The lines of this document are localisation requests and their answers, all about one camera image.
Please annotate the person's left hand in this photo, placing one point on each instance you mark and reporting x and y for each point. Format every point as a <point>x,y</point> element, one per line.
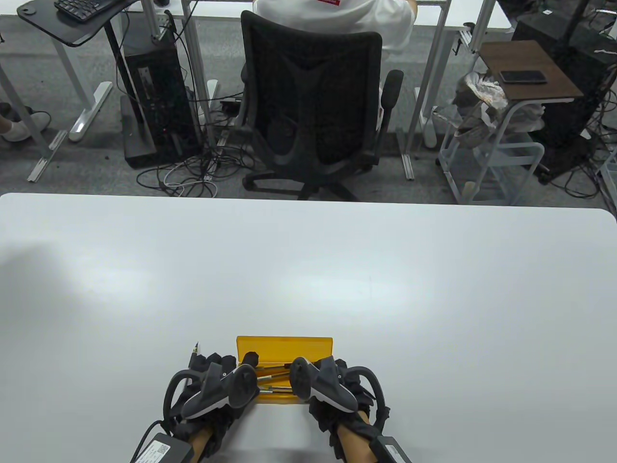
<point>212,359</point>

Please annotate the person's right hand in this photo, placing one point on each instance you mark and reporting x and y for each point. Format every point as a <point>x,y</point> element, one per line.
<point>366,395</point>

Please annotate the orange pen case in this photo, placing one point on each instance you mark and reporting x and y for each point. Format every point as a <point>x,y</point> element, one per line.
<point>284,348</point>

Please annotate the person's left forearm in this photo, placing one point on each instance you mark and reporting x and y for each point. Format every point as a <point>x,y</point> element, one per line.
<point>200,440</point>

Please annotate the person's right forearm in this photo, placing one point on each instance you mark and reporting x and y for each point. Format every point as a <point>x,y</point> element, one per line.
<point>354,439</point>

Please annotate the grey white hand controller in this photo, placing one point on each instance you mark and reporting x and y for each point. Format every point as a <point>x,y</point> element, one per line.
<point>328,386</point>
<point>212,393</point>

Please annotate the black wrist sensor box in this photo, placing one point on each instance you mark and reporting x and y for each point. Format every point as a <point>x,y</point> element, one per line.
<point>161,451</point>
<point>393,453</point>

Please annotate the black power adapter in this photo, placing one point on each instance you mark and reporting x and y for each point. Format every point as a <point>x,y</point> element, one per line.
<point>231,102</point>

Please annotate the white desk leg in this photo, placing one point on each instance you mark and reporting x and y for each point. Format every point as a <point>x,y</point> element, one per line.
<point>46,157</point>
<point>91,111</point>

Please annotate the black computer tower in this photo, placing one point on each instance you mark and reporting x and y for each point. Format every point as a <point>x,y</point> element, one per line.
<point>159,91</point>

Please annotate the black mesh office chair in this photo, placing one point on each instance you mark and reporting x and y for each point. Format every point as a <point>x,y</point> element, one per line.
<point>308,96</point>

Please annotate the white metal cart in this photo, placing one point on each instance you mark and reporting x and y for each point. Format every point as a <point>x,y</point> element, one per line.
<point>511,146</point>

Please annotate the white plastic bag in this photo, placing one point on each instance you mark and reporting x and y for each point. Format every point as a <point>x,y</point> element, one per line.
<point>528,115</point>

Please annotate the crumpled grey plastic bag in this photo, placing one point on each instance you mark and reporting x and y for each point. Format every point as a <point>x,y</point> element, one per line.
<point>482,89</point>

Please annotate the black smartphone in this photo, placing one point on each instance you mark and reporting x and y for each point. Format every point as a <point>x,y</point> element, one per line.
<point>523,77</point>

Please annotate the black standing desk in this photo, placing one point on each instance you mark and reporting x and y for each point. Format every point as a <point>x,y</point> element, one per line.
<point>48,26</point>

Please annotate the black keyboard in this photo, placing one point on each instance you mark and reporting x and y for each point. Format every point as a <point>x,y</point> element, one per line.
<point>82,8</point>

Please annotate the brown side table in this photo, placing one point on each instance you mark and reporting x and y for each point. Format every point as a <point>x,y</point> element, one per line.
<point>530,58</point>

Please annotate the white desk with metal legs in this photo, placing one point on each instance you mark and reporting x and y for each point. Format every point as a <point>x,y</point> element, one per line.
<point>458,17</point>

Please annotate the black equipment box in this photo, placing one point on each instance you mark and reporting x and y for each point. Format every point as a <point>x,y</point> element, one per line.
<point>593,53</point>

